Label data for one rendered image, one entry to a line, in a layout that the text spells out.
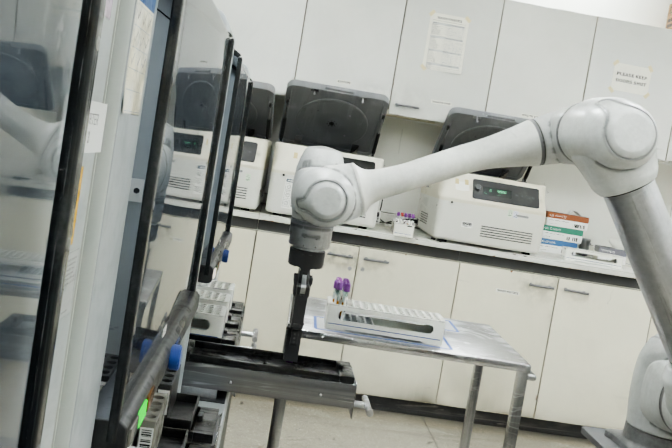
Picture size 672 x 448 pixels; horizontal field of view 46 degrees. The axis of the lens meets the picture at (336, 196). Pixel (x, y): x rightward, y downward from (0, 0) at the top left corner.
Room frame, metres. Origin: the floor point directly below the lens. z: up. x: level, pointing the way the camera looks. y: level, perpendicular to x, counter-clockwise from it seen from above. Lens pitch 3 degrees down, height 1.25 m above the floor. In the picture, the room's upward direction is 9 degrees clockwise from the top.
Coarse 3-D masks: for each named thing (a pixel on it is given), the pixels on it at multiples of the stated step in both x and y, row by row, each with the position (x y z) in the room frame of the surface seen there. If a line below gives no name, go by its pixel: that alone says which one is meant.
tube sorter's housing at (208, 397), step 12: (228, 84) 1.49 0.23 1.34; (228, 96) 2.11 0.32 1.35; (228, 108) 2.11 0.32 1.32; (216, 168) 2.11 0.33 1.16; (216, 180) 2.11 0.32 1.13; (216, 192) 2.11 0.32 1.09; (204, 240) 2.11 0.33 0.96; (216, 276) 2.13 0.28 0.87; (180, 372) 1.42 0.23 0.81; (180, 384) 1.47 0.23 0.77; (204, 396) 1.53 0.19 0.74; (216, 396) 1.55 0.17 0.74; (228, 396) 1.63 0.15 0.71; (216, 408) 1.48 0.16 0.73; (228, 408) 1.95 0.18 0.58
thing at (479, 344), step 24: (288, 312) 2.07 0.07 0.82; (312, 312) 2.10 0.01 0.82; (312, 336) 1.88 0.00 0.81; (336, 336) 1.88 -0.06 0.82; (360, 336) 1.91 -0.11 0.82; (456, 336) 2.10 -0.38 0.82; (480, 336) 2.15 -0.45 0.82; (456, 360) 1.90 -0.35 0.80; (480, 360) 1.90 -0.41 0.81; (504, 360) 1.91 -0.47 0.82
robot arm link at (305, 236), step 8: (296, 224) 1.61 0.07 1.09; (304, 224) 1.60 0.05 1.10; (312, 224) 1.60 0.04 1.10; (296, 232) 1.61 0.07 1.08; (304, 232) 1.60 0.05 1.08; (312, 232) 1.60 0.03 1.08; (320, 232) 1.60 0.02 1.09; (328, 232) 1.62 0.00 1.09; (288, 240) 1.65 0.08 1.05; (296, 240) 1.61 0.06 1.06; (304, 240) 1.60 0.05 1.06; (312, 240) 1.60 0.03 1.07; (320, 240) 1.61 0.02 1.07; (328, 240) 1.62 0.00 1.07; (304, 248) 1.61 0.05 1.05; (312, 248) 1.60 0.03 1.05; (320, 248) 1.61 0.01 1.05; (328, 248) 1.63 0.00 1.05
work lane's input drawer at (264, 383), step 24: (192, 360) 1.53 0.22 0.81; (216, 360) 1.53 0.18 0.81; (240, 360) 1.59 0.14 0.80; (264, 360) 1.62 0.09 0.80; (312, 360) 1.66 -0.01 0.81; (192, 384) 1.52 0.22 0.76; (216, 384) 1.52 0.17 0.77; (240, 384) 1.53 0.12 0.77; (264, 384) 1.53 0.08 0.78; (288, 384) 1.53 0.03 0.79; (312, 384) 1.54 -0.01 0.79; (336, 384) 1.54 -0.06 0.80
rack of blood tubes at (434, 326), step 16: (336, 304) 1.94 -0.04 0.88; (352, 304) 1.98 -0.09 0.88; (368, 304) 2.02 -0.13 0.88; (336, 320) 1.94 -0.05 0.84; (352, 320) 1.96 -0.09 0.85; (368, 320) 2.00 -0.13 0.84; (384, 320) 2.05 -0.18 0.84; (416, 320) 1.95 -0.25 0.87; (432, 320) 1.95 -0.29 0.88; (384, 336) 1.95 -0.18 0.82; (400, 336) 1.95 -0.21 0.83; (432, 336) 1.95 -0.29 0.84
